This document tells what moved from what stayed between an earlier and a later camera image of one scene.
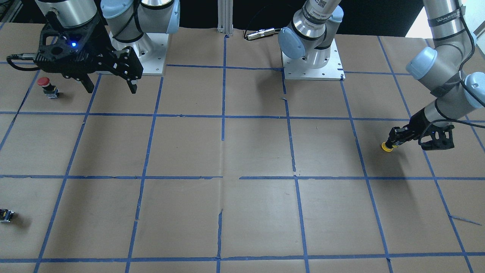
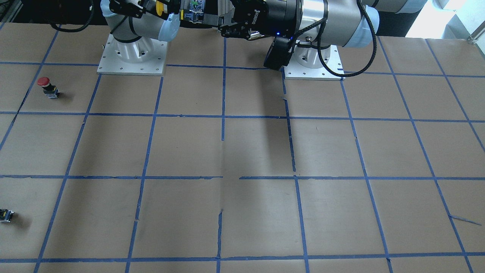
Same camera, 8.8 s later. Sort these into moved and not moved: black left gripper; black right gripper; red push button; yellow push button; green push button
Moved: black right gripper; yellow push button; black left gripper
Not moved: red push button; green push button
